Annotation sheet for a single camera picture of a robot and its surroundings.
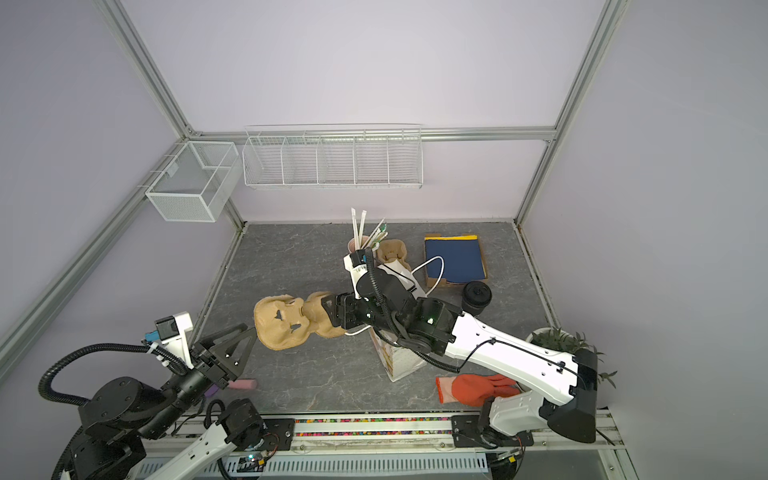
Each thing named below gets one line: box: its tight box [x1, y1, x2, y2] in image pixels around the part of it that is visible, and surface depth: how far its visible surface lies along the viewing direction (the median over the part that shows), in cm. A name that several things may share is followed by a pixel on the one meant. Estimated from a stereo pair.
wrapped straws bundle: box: [351, 207, 389, 251], surface depth 101 cm
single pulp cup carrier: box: [254, 291, 346, 351], surface depth 56 cm
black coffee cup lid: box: [463, 280, 493, 308], surface depth 89 cm
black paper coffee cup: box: [462, 280, 493, 317], surface depth 89 cm
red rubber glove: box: [436, 374, 521, 407], surface depth 81 cm
